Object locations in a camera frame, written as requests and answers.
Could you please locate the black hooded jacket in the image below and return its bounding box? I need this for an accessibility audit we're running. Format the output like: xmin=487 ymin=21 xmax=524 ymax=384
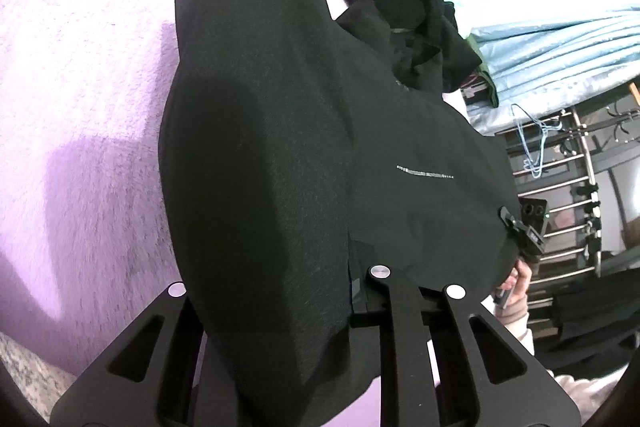
xmin=158 ymin=0 xmax=518 ymax=426

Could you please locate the light blue clothes hanger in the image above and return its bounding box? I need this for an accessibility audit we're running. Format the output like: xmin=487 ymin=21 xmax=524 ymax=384
xmin=510 ymin=104 xmax=563 ymax=180

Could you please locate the person's right hand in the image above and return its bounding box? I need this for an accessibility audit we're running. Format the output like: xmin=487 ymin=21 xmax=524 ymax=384
xmin=494 ymin=259 xmax=533 ymax=325

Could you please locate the metal window railing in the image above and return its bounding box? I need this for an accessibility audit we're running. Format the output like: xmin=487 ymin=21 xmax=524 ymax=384
xmin=494 ymin=106 xmax=640 ymax=308

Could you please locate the grey knitted blanket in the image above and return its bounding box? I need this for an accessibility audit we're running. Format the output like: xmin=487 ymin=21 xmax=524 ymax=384
xmin=1 ymin=334 xmax=76 ymax=421

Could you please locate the green cloth on box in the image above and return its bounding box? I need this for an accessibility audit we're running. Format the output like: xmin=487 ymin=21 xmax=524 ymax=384
xmin=465 ymin=35 xmax=499 ymax=108

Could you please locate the dark storage box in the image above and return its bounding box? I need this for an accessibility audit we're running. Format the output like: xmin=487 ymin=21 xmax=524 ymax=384
xmin=460 ymin=72 xmax=495 ymax=106

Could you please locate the light blue curtain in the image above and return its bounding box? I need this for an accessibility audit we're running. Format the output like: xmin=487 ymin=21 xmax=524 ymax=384
xmin=468 ymin=8 xmax=639 ymax=135

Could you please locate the purple bed sheet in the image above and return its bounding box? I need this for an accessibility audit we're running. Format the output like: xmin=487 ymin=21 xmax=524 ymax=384
xmin=1 ymin=0 xmax=178 ymax=390

